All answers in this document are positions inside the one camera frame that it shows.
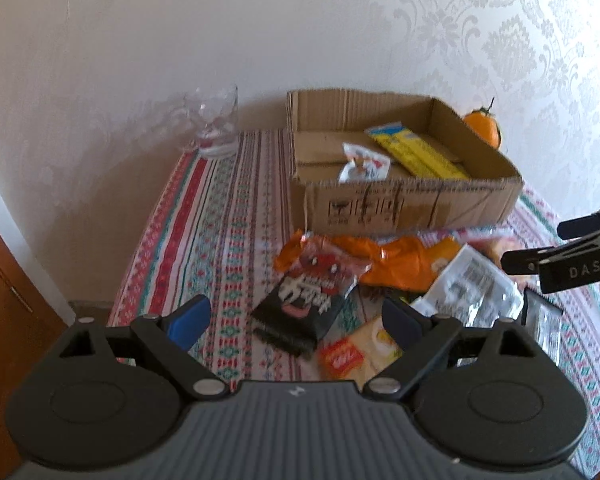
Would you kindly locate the pale yellow snack packet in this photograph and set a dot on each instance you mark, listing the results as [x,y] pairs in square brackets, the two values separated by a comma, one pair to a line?
[365,345]

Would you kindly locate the orange foil snack bag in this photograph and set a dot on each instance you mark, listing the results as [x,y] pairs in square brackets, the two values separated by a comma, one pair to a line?
[405,265]

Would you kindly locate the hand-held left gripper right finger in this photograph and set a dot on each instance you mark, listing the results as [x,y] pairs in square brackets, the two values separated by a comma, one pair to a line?
[402,322]

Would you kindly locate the small white snack packet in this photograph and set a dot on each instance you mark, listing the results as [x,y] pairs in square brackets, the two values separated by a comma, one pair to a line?
[362,162]

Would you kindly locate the cardboard box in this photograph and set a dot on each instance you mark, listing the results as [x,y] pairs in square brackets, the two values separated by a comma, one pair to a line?
[360,205]

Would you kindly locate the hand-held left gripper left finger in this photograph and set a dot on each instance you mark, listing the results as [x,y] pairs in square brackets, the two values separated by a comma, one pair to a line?
[190,320]

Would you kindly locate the brown wooden door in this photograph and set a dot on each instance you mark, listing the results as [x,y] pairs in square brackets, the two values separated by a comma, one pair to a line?
[5,335]

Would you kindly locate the black and red snack packet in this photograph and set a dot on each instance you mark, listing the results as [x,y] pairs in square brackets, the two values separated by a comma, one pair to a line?
[305,305]

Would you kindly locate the orange tangerine with stem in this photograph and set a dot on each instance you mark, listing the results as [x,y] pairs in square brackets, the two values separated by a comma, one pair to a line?
[482,127]

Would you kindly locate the white door frame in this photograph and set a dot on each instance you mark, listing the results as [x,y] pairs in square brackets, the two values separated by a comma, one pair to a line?
[10,240]

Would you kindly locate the white and silver snack packet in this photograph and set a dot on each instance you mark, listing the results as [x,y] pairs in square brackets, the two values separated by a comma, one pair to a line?
[470,280]

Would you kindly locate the clear pink snack packet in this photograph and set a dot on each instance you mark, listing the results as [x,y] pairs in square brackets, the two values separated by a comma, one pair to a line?
[487,244]

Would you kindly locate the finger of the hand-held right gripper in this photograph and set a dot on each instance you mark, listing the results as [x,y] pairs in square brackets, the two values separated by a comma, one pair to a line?
[575,267]
[587,222]

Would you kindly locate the patterned striped tablecloth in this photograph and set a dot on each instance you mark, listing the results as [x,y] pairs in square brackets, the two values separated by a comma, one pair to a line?
[240,240]

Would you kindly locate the clear glass mug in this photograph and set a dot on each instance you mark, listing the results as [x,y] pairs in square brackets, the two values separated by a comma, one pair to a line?
[212,125]

